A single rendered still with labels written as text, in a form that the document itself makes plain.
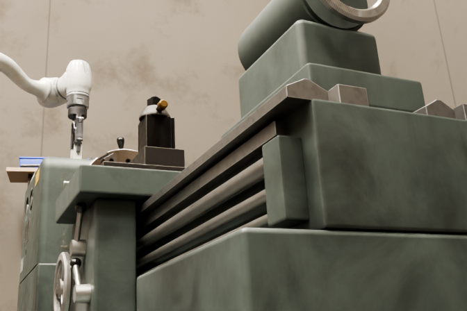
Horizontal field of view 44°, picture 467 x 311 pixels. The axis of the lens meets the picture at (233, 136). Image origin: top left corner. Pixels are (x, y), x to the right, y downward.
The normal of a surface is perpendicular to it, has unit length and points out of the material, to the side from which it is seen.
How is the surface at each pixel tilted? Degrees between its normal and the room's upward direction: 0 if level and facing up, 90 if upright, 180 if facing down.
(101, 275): 90
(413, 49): 90
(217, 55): 90
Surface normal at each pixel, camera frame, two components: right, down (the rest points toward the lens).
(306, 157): -0.91, -0.10
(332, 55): 0.42, -0.33
